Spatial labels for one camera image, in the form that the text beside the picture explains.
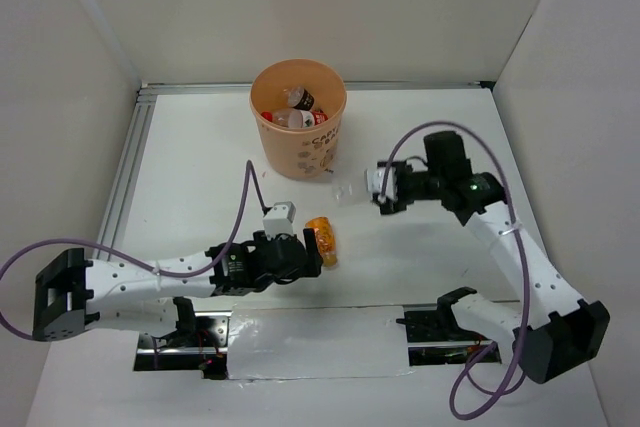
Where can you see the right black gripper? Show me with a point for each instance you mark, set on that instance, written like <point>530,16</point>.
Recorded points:
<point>395,206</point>

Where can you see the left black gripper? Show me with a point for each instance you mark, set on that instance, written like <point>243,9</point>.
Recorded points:
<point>313,267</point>

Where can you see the orange juice bottle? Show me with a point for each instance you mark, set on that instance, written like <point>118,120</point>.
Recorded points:
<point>325,240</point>

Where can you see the clear bottle blue label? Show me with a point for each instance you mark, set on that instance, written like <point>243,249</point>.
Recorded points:
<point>351,189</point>

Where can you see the clear bottle red label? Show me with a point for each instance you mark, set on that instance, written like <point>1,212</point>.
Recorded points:
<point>295,119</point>

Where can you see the clear bottle black label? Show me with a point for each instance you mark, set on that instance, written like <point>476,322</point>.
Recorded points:
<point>299,98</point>

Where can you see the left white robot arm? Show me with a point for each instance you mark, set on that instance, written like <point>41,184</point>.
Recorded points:
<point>74,294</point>

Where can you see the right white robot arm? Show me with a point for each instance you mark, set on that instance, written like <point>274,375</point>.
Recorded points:
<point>556,329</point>

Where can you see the orange plastic bin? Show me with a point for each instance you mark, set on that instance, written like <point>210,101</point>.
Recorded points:
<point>307,152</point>

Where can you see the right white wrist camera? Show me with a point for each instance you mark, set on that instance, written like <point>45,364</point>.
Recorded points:
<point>381,184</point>

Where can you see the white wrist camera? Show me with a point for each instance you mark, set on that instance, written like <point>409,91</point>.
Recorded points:
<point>279,220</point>
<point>381,184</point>

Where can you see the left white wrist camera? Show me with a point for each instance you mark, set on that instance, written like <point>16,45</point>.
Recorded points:
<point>279,220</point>

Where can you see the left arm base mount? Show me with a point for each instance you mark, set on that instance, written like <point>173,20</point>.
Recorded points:
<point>198,341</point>

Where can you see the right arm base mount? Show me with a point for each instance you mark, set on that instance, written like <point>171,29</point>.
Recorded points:
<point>434,336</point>

